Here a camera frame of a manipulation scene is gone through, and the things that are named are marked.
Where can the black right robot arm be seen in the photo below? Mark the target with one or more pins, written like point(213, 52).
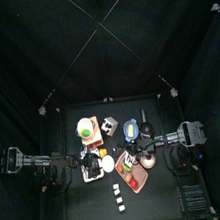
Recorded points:
point(174, 136)

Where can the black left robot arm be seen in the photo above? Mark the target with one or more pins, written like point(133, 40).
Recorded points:
point(32, 160)

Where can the copper toy kettle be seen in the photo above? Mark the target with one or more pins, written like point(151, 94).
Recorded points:
point(148, 161)

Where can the white rectangular tray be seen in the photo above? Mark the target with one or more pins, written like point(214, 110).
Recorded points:
point(87, 177)

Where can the green toy vegetable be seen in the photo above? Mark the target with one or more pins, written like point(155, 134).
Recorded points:
point(126, 167)

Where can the small orange toy fruit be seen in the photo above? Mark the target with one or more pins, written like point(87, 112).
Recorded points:
point(120, 168)

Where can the round white plate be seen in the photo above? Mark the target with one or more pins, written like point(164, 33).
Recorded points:
point(108, 164)

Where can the pink cutting board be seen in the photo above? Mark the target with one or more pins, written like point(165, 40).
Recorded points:
point(133, 175)

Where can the small yellow toy block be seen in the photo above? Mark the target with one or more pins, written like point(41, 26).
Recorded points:
point(103, 152)

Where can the peach toy egg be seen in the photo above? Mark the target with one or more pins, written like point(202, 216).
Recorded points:
point(128, 178)

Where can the yellow toy butter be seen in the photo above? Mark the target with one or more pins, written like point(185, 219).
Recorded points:
point(130, 131)

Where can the blue bowl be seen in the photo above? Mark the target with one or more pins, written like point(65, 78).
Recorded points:
point(131, 130)

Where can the small white cube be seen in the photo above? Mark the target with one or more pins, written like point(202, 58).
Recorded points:
point(115, 186)
point(119, 200)
point(122, 208)
point(117, 192)

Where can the red toy tomato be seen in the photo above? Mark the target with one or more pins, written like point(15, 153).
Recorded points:
point(134, 183)

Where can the black toy frying pan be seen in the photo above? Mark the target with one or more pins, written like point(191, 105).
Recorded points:
point(146, 129)

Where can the pink wooden toy stove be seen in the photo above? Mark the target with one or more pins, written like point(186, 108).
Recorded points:
point(97, 138)

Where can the green toy vegetable ball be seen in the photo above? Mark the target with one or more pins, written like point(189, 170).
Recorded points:
point(85, 132)

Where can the grey toy toaster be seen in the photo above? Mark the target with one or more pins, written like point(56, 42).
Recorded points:
point(109, 126)

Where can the white pot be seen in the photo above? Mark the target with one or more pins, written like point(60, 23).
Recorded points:
point(85, 126)

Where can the black label plate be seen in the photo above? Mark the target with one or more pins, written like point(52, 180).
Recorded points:
point(194, 196)

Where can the silver frame corner bracket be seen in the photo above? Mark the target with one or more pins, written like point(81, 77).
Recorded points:
point(107, 99)
point(174, 92)
point(216, 7)
point(41, 110)

